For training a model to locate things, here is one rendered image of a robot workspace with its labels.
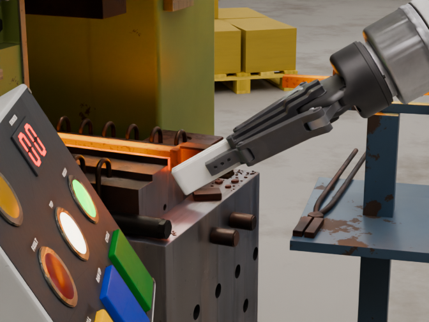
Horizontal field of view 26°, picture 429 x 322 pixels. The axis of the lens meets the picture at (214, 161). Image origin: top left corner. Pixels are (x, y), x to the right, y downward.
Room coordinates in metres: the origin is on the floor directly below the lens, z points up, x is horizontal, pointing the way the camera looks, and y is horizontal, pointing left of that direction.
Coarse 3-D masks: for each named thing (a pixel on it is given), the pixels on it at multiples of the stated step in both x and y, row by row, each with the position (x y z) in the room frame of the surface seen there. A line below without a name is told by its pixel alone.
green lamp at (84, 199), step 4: (76, 184) 0.93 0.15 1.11; (80, 184) 0.95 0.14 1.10; (76, 188) 0.92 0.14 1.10; (80, 188) 0.93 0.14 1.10; (76, 192) 0.91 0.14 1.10; (80, 192) 0.92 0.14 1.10; (84, 192) 0.94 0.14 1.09; (80, 196) 0.92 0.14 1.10; (84, 196) 0.93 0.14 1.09; (88, 196) 0.94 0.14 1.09; (80, 200) 0.91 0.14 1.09; (84, 200) 0.92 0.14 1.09; (88, 200) 0.93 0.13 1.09; (84, 204) 0.91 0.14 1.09; (88, 204) 0.92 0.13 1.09; (92, 204) 0.94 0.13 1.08; (84, 208) 0.91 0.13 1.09; (88, 208) 0.92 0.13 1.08; (92, 208) 0.93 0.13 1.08; (88, 212) 0.91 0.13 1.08; (92, 212) 0.92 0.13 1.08; (92, 216) 0.92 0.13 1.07
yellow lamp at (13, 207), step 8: (0, 176) 0.74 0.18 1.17; (0, 184) 0.73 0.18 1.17; (0, 192) 0.72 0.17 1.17; (8, 192) 0.73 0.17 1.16; (0, 200) 0.71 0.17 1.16; (8, 200) 0.72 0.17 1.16; (16, 200) 0.74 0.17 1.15; (8, 208) 0.71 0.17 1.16; (16, 208) 0.73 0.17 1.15; (16, 216) 0.72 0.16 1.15
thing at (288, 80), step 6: (282, 78) 1.82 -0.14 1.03; (288, 78) 1.82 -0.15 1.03; (294, 78) 1.81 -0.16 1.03; (300, 78) 1.81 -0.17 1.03; (306, 78) 1.81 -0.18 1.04; (312, 78) 1.80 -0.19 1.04; (318, 78) 1.80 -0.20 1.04; (324, 78) 1.80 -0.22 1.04; (282, 84) 1.82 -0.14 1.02; (288, 84) 1.82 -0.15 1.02; (294, 84) 1.81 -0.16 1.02
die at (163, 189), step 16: (160, 144) 1.48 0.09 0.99; (96, 160) 1.39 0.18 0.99; (112, 160) 1.39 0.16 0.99; (128, 160) 1.39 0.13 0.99; (144, 160) 1.39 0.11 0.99; (160, 160) 1.38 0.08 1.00; (112, 176) 1.34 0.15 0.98; (128, 176) 1.34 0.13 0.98; (144, 176) 1.33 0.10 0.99; (160, 176) 1.35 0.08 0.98; (112, 192) 1.30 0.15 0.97; (128, 192) 1.29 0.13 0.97; (144, 192) 1.30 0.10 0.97; (160, 192) 1.35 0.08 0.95; (176, 192) 1.40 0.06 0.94; (112, 208) 1.30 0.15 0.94; (128, 208) 1.29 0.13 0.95; (144, 208) 1.30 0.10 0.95; (160, 208) 1.35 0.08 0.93
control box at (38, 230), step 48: (0, 96) 0.99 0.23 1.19; (0, 144) 0.80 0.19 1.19; (48, 144) 0.93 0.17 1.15; (48, 192) 0.84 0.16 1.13; (0, 240) 0.67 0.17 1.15; (48, 240) 0.76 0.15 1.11; (96, 240) 0.89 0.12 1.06; (0, 288) 0.66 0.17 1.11; (48, 288) 0.69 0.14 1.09; (96, 288) 0.80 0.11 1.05
